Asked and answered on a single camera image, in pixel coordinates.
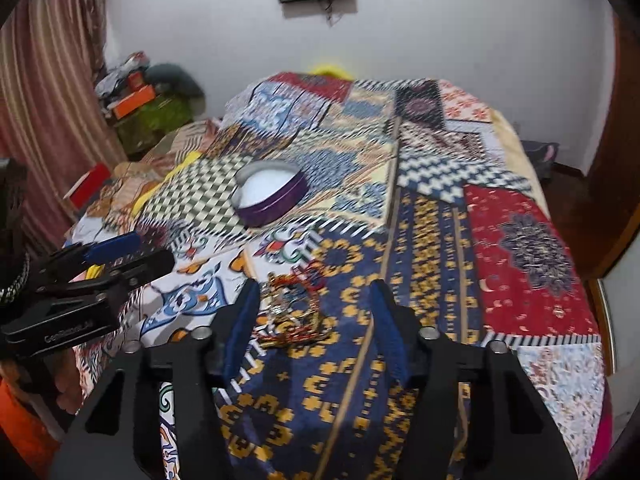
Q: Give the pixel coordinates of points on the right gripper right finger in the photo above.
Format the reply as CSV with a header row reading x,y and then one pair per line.
x,y
512,435

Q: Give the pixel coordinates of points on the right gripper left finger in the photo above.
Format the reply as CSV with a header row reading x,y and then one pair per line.
x,y
116,434

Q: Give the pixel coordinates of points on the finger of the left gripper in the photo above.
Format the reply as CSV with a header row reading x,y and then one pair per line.
x,y
115,248
133,272

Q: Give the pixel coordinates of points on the purple heart-shaped tin box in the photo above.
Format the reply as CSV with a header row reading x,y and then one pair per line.
x,y
266,190

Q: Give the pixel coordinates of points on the striped orange blanket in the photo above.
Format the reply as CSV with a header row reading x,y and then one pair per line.
x,y
117,198

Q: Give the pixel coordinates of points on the red box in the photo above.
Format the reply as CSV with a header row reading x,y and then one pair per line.
x,y
87,186

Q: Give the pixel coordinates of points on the green patterned covered stand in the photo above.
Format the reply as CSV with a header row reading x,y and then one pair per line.
x,y
142,129

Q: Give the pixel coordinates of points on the striped red curtain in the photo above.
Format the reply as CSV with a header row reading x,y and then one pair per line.
x,y
51,119

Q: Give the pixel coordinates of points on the yellow cloth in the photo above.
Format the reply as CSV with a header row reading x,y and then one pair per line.
x,y
144,198

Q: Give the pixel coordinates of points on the orange cardboard box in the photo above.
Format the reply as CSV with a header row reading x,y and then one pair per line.
x,y
135,100

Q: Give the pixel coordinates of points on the grey stuffed cushion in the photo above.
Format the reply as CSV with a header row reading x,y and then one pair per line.
x,y
176,78

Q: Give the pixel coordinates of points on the white sliding wardrobe door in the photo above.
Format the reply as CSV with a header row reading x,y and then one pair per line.
x,y
615,298

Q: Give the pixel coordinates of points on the colourful patchwork bed cover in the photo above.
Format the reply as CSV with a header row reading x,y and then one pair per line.
x,y
414,182

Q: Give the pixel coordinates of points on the dark bag on floor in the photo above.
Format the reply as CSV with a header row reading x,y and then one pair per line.
x,y
541,155

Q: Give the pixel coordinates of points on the yellow object behind bed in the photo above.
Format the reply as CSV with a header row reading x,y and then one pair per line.
x,y
331,71

